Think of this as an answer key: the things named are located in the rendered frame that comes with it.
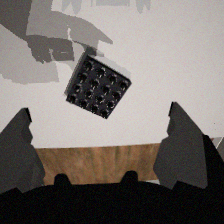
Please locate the black knob box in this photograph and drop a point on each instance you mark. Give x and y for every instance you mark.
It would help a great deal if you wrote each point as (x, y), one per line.
(97, 94)

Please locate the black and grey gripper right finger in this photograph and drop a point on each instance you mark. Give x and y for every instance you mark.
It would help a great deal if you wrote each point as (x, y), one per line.
(188, 163)

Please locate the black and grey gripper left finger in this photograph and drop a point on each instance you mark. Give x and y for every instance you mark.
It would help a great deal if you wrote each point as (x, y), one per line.
(20, 166)

